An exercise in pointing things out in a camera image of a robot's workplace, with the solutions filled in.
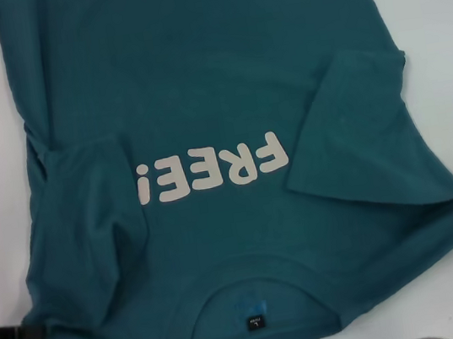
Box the teal T-shirt with beige print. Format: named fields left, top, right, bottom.
left=0, top=0, right=453, bottom=339

